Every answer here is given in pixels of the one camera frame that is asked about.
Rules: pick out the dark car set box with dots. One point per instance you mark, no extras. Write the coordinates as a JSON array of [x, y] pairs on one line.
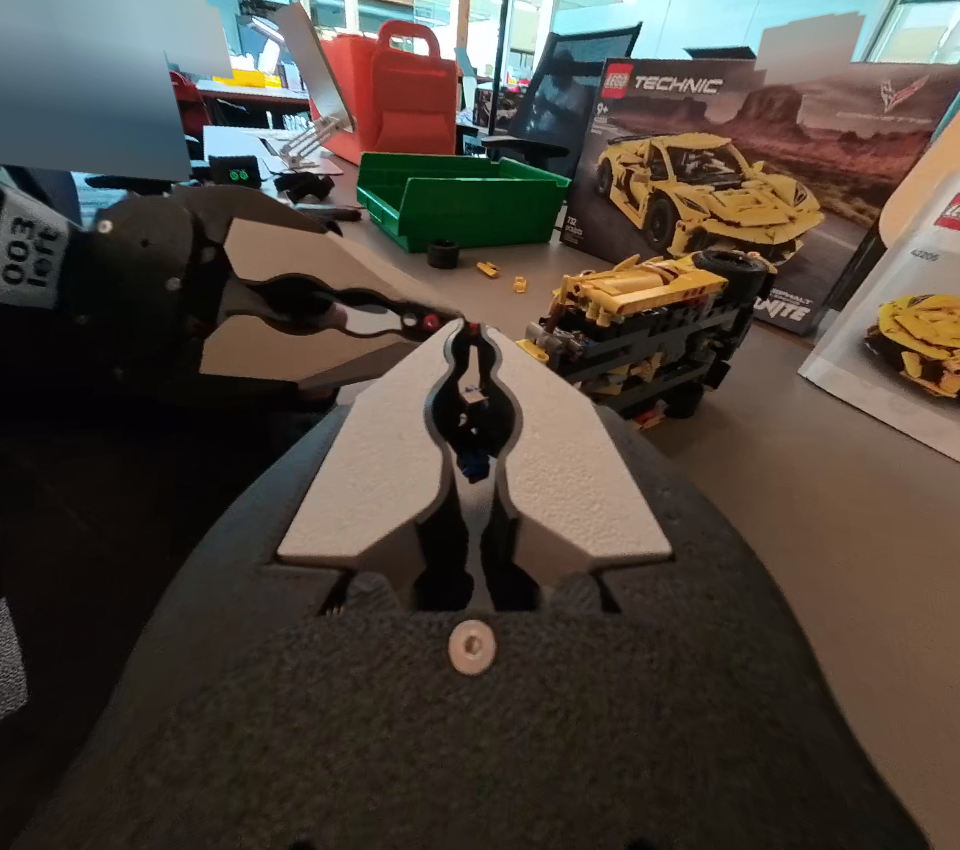
[[825, 137]]

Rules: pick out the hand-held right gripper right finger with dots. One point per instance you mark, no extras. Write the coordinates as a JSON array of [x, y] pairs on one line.
[[577, 482]]

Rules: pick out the black brick beam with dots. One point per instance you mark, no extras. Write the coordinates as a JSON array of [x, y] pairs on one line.
[[472, 430]]

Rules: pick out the black pole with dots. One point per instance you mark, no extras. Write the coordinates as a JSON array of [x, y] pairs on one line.
[[508, 2]]

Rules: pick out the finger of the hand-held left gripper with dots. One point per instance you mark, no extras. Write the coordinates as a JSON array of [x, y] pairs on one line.
[[285, 351], [300, 257]]

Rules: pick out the white car instruction booklet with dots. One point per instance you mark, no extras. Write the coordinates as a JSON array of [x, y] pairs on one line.
[[862, 370]]

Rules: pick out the yellow toy brick car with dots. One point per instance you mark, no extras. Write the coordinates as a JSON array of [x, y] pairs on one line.
[[645, 295]]

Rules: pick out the green plastic bin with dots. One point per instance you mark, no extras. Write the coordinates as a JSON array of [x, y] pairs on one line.
[[465, 204]]

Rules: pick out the small black display device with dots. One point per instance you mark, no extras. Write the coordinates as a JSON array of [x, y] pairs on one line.
[[236, 173]]

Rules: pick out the black mesh office chair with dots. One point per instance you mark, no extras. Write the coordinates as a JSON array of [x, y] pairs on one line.
[[562, 92]]

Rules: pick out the red plastic bin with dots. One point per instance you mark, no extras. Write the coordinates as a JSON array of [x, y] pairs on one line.
[[405, 107]]

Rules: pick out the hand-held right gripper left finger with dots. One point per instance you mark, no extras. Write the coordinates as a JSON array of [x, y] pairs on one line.
[[367, 490]]

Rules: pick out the black toy tyre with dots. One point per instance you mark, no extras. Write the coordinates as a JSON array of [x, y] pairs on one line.
[[442, 255]]

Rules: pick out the black dimpled mat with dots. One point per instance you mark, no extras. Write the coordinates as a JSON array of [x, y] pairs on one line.
[[112, 527]]

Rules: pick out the metal laptop stand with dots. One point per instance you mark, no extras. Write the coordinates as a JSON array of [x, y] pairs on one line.
[[315, 62]]

